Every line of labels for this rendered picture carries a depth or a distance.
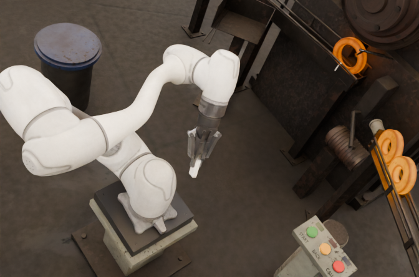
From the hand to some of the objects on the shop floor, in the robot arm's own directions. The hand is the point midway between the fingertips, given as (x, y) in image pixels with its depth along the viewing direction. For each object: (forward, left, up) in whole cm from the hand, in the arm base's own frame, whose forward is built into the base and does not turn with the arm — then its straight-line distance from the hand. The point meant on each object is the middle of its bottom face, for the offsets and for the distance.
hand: (194, 166), depth 157 cm
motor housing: (+92, -10, -77) cm, 120 cm away
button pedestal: (+33, -46, -74) cm, 93 cm away
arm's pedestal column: (-11, +5, -74) cm, 75 cm away
